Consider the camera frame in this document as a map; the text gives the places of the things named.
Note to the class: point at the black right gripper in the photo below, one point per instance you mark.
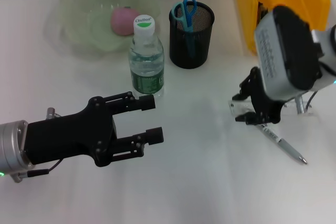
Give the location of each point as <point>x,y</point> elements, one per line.
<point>265,106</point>

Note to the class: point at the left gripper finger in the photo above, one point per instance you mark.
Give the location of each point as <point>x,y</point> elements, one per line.
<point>155,136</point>

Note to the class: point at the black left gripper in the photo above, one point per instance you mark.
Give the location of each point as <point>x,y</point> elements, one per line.
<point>71,137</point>

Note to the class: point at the transparent plastic ruler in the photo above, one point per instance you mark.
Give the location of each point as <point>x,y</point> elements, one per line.
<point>240,107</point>

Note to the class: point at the clear green-label water bottle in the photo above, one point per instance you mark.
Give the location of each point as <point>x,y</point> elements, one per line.
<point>147,64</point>

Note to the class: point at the pink peach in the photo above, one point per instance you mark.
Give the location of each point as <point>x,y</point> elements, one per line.
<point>120,23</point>

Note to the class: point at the blue sheathed scissors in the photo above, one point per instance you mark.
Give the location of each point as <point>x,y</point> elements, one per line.
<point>189,22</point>

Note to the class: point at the green plastic wrapper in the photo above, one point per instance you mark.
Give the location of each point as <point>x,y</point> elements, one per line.
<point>259,10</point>

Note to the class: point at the clear grey ballpoint pen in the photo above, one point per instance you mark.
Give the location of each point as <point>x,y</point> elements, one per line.
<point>286,146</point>

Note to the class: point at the black mesh pen holder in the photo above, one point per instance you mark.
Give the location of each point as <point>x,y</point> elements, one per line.
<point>202,48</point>

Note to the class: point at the green translucent fruit bowl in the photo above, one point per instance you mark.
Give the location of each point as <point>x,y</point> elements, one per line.
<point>86,32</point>

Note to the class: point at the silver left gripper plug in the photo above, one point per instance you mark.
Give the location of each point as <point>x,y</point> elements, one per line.
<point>52,112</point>

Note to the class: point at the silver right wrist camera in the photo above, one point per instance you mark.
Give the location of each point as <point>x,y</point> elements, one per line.
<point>291,51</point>

